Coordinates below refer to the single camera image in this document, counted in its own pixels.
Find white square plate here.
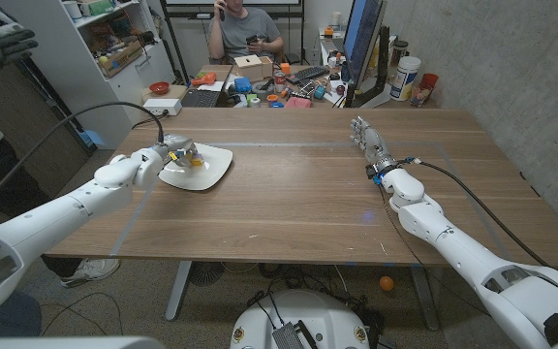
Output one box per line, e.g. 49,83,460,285
158,142,234,192

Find white shelf unit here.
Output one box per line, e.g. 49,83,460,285
0,0,177,150

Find orange toy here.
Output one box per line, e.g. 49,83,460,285
190,71,219,88

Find black computer monitor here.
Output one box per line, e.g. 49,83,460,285
341,0,388,83

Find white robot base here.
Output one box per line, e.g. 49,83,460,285
230,289,372,349

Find white wipes canister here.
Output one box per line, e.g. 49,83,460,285
388,55,423,103

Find black keyboard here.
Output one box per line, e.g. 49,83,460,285
286,65,331,86

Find dark lidded jar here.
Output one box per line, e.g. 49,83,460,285
389,40,410,67

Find black laptop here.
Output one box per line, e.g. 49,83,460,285
180,65,236,110

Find cardboard box with items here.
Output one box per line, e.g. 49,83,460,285
98,39,145,79

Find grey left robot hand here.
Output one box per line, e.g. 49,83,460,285
160,134,207,169

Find white power box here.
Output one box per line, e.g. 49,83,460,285
141,98,184,117

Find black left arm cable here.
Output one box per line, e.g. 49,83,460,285
0,101,166,215

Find red snack jar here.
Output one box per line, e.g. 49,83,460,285
410,72,441,109

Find grey table leg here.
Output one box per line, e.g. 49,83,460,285
409,265,442,333
165,260,194,323

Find small wooden box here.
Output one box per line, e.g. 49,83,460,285
233,54,275,83

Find white sneaker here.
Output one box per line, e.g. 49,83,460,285
60,258,122,289

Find pink cloth item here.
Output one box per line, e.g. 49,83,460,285
283,96,314,110

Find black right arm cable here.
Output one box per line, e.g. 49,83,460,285
404,157,552,269

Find red bowl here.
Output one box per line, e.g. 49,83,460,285
148,80,171,97

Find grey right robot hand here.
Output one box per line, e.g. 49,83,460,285
350,115,392,169

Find seated person in grey shirt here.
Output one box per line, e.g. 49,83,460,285
207,0,286,66

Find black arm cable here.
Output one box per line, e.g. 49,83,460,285
0,101,166,215
404,157,552,269

